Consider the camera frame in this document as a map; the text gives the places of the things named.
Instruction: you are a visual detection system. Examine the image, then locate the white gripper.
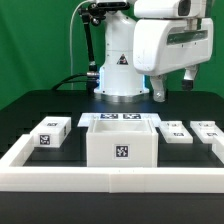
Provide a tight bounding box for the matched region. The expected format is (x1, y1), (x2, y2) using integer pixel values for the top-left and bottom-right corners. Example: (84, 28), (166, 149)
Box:
(133, 18), (213, 102)

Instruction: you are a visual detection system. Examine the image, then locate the white cabinet body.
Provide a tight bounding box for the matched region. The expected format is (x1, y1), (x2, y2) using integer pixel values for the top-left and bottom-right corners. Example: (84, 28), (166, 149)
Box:
(86, 119), (158, 167)

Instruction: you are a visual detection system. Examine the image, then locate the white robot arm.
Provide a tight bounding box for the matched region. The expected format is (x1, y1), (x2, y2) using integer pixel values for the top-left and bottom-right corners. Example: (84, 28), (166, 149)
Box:
(94, 0), (213, 102)

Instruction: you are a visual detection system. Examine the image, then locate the white marker tag sheet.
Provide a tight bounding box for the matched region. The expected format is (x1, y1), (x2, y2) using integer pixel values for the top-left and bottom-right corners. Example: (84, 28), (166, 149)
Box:
(78, 113), (161, 127)

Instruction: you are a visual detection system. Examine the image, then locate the small white box part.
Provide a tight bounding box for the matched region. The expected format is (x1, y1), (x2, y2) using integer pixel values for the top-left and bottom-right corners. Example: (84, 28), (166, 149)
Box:
(30, 116), (71, 148)

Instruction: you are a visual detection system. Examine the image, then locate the black cable bundle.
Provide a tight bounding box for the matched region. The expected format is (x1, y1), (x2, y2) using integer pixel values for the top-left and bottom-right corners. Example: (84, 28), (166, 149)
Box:
(51, 73), (100, 91)

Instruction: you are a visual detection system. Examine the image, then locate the white cable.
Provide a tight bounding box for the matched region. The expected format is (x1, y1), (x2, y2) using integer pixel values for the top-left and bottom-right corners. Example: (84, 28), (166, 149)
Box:
(69, 0), (93, 90)

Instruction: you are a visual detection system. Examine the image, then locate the white U-shaped fence frame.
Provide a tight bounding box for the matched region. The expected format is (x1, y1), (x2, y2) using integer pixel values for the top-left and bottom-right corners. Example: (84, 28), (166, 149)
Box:
(0, 134), (224, 193)

